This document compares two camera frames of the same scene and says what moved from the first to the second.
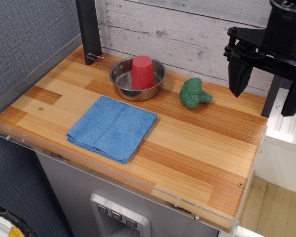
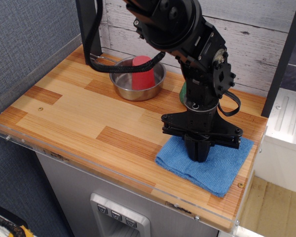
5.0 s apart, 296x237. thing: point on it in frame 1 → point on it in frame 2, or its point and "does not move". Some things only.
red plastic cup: (143, 77) does not move
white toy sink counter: (281, 159) does not move
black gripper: (246, 48) → (208, 123)
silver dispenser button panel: (114, 218) does not move
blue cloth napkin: (112, 130) → (216, 176)
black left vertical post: (90, 29) does not move
